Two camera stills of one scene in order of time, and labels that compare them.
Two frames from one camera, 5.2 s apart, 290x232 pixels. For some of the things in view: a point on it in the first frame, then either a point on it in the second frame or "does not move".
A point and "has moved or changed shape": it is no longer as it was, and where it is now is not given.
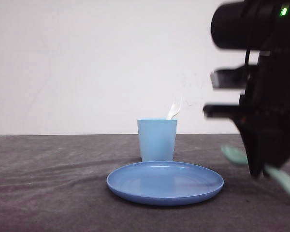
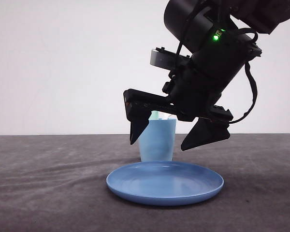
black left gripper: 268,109 to 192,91
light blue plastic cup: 157,139 does not move
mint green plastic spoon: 237,155 to 154,115
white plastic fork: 175,109 has moved or changed shape
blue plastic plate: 164,183 does not move
